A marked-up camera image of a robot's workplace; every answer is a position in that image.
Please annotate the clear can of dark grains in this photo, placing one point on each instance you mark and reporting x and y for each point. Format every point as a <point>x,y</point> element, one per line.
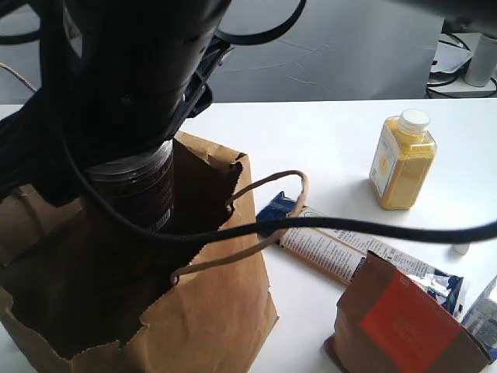
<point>139,187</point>

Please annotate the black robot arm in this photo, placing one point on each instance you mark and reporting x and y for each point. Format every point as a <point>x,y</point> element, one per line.
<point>117,79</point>

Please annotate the brown paper bag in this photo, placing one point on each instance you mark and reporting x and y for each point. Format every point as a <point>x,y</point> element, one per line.
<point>79,294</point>

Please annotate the grey box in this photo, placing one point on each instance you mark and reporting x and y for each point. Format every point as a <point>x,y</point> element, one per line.
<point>480,319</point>

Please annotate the dark blue snack packet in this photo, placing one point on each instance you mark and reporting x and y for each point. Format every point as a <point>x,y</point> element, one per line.
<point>278,208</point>

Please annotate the long white orange noodle package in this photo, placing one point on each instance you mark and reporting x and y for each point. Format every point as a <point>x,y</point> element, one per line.
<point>341,253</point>

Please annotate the yellow millet plastic bottle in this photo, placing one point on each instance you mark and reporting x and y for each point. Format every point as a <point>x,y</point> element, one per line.
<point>404,154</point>

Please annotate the brown pouch with red label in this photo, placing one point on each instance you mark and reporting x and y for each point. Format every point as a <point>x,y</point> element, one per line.
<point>387,323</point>

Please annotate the small white bottle cap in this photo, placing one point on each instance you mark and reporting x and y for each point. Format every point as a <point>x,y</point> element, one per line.
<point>461,248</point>

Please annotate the white paper sheets background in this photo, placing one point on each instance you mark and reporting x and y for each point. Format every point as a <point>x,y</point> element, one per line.
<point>449,58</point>

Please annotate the white cylinder in background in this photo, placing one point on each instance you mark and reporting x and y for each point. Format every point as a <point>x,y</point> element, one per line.
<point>483,62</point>

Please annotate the black ring stand base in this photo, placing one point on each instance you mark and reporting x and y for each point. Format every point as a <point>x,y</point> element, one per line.
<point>456,87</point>

